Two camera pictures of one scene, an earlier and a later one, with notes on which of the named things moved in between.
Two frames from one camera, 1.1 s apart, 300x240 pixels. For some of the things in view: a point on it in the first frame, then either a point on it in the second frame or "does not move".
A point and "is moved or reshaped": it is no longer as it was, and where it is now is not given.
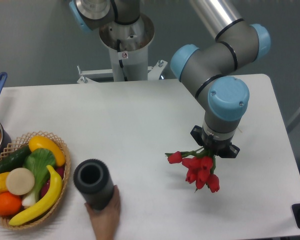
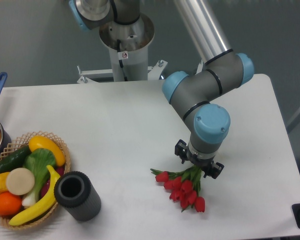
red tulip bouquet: (200, 164) is moved or reshaped
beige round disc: (20, 181) does not move
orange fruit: (7, 204) does not move
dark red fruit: (61, 171) does not move
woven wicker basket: (12, 148) does not move
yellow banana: (49, 201) does not move
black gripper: (223, 148) to (208, 166)
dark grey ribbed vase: (93, 179) to (74, 191)
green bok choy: (40, 162) does not move
